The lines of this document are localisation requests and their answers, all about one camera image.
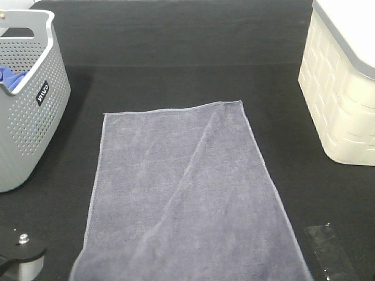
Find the white plastic storage bin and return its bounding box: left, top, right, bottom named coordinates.
left=298, top=1, right=374, bottom=166

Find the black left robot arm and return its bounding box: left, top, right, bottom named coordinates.
left=1, top=225, right=47, bottom=280

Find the grey microfibre towel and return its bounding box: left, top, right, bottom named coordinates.
left=69, top=101, right=312, bottom=280

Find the blue cloth in basket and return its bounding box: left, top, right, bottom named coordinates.
left=0, top=66, right=28, bottom=91

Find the clear tape strip right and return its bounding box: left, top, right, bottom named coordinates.
left=304, top=222, right=359, bottom=280

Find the grey perforated laundry basket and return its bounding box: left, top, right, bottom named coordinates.
left=1, top=9, right=71, bottom=192

